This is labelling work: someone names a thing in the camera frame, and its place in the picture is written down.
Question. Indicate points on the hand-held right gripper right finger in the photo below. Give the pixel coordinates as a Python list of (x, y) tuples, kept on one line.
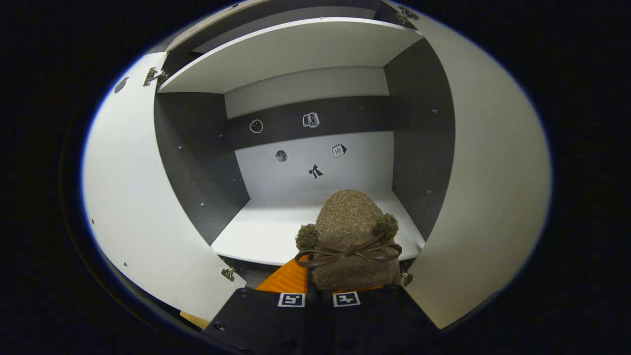
[(374, 320)]

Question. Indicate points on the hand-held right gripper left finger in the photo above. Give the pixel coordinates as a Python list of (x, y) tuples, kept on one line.
[(266, 320)]

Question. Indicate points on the white shoe cabinet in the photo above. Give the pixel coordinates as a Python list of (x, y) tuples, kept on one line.
[(276, 236)]

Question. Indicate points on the brown fuzzy shoe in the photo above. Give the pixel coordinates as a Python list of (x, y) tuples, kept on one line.
[(350, 217)]

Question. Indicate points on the white shoe cabinet door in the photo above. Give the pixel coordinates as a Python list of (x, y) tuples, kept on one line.
[(493, 197), (128, 197)]

